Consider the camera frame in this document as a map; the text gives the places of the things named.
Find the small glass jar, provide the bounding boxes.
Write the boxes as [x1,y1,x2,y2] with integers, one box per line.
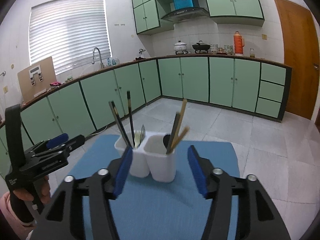
[249,48,255,58]

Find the window blinds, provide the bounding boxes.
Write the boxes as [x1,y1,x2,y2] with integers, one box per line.
[28,0,112,75]

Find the blue table mat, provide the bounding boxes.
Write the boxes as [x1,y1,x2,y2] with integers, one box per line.
[69,134,240,239]

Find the near wooden door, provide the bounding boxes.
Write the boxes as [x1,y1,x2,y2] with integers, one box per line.
[274,0,319,120]

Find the black spoon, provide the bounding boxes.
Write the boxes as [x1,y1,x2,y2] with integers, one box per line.
[163,134,171,149]

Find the black wok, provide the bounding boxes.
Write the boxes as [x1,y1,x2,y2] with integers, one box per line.
[192,40,210,54]

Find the steel kitchen faucet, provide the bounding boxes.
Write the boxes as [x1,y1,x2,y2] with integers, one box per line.
[91,47,105,69]

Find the left hand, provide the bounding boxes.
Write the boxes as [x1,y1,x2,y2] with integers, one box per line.
[13,176,51,204]

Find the grey chopstick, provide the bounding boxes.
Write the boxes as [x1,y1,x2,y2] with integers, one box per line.
[166,112,180,154]

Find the range hood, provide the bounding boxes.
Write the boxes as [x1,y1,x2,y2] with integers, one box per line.
[161,7,210,23]

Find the white cooking pot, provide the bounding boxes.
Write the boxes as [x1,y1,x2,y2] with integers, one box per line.
[174,40,188,55]

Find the black chopstick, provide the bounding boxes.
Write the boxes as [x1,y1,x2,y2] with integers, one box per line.
[108,101,131,146]
[127,90,135,148]

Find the patterned glass canister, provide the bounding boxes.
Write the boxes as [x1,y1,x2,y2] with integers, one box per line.
[224,45,233,55]

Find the green lower cabinets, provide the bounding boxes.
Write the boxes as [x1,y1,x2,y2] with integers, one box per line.
[0,54,293,181]

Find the pink cloth on counter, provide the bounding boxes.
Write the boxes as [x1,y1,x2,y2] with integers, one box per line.
[50,81,61,87]

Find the cardboard board with labels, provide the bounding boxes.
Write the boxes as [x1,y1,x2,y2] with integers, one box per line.
[17,56,57,103]

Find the bamboo chopstick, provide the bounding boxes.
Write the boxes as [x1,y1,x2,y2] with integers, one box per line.
[170,126,190,153]
[171,99,187,148]

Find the cream plastic fork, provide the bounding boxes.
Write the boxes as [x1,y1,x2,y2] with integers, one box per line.
[134,130,142,148]

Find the white double utensil holder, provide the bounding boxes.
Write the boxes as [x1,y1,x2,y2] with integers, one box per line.
[129,131,177,183]

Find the blue box on hood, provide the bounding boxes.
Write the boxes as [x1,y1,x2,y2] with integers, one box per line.
[173,0,194,10]

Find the orange thermos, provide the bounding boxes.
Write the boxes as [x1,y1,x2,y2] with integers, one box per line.
[233,31,245,56]

